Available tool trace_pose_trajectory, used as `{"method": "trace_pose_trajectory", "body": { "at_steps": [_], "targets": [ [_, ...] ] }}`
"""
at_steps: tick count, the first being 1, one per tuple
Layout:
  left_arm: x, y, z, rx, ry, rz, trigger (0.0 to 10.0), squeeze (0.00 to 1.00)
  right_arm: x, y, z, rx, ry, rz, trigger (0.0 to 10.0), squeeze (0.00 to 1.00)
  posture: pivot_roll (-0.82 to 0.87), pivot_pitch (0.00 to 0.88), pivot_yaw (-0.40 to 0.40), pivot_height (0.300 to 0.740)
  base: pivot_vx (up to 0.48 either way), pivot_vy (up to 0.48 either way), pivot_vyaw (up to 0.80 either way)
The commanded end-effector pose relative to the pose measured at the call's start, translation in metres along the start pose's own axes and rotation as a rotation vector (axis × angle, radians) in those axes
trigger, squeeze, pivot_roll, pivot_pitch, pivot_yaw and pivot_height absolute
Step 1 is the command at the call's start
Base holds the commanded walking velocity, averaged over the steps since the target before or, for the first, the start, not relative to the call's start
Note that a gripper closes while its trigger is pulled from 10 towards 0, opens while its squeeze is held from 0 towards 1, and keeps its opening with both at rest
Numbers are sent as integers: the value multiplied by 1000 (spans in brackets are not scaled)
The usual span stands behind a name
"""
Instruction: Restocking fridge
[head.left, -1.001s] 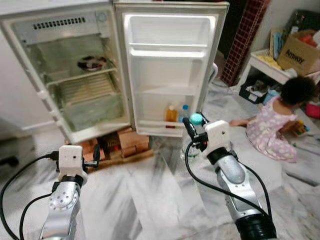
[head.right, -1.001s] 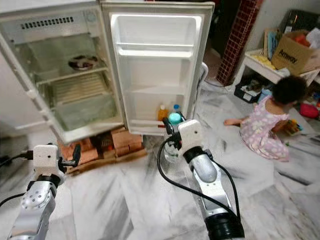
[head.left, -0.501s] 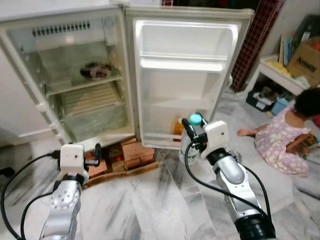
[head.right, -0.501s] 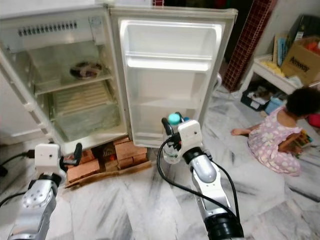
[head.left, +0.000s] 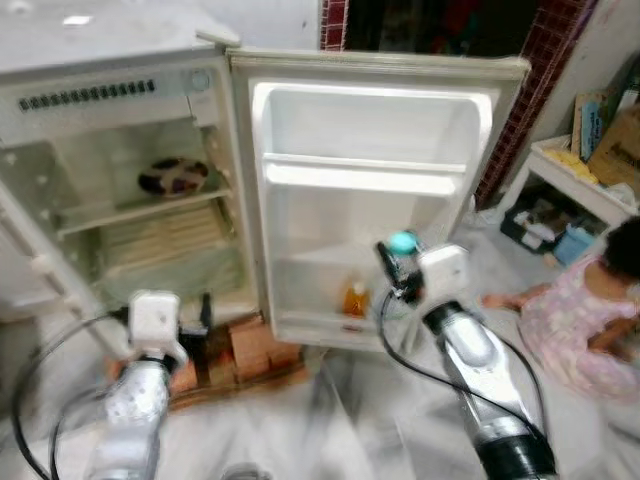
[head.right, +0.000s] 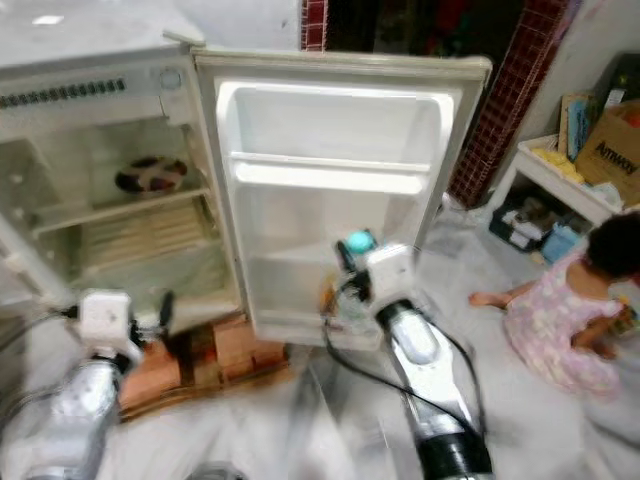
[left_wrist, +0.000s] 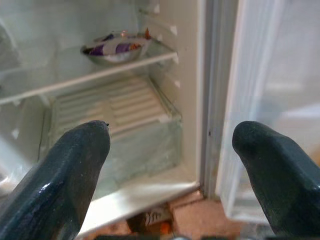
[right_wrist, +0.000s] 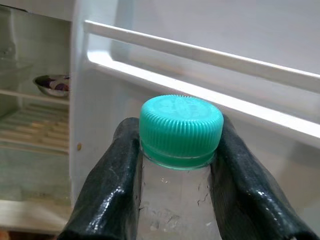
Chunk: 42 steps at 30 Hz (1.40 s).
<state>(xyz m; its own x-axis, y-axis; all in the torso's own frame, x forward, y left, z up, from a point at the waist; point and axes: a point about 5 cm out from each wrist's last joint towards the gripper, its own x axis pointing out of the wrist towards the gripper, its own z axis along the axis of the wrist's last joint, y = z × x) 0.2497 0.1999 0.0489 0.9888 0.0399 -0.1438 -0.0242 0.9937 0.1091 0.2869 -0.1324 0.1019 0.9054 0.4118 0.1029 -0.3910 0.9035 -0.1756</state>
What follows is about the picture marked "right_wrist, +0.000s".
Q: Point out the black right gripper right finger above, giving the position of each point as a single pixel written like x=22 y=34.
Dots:
x=252 y=190

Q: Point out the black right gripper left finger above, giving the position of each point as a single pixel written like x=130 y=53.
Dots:
x=107 y=185

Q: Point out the clear bottle with green cap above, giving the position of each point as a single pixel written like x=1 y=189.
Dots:
x=180 y=140

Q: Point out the grey fridge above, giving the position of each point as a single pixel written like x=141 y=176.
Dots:
x=100 y=100

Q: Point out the white fridge shelf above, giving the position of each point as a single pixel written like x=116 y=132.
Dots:
x=32 y=96

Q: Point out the steel bowl with purple fruit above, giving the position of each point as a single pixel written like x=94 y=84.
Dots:
x=53 y=86

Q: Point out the white fridge door shelf rail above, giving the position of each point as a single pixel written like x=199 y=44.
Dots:
x=200 y=65

